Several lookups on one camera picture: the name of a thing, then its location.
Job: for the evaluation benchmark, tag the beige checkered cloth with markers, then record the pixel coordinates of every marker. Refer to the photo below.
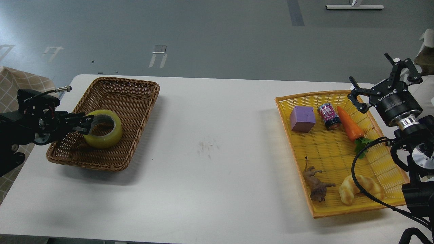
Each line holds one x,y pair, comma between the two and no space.
11,80

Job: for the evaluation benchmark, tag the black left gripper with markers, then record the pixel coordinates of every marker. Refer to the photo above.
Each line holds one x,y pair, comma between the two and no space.
55,126

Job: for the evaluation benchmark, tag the orange toy carrot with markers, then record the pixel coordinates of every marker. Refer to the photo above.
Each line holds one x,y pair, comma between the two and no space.
353,131

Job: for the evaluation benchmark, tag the toy croissant bread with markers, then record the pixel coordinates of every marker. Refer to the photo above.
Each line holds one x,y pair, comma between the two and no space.
348,189

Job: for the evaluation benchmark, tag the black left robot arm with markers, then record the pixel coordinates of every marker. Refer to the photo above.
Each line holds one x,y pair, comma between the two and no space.
36,121

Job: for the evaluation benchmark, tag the yellow plastic basket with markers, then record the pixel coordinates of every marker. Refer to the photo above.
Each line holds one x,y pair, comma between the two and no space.
333,153

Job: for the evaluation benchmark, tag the white chair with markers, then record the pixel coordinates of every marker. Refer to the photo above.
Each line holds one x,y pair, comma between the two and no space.
425,91

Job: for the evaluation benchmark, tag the white stand base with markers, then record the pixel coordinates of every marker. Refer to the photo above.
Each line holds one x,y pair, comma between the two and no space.
354,5

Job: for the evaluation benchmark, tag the brown wicker basket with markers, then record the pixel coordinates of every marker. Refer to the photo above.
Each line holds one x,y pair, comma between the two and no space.
132,101

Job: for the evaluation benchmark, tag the brown toy animal figure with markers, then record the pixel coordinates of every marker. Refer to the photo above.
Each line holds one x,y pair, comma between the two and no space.
318,189

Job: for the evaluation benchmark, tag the purple foam cube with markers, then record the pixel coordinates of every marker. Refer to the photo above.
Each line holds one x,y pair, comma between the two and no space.
302,119

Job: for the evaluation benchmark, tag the small soda can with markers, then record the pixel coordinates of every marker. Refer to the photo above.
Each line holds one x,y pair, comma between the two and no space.
329,116

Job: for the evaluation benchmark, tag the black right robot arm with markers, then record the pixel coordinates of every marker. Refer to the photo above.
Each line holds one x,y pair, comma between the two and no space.
412,147

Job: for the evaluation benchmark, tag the yellow tape roll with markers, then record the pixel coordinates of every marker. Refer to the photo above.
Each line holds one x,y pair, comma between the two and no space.
109,139

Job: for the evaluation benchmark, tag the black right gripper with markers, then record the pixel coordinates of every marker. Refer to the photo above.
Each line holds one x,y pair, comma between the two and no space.
395,101

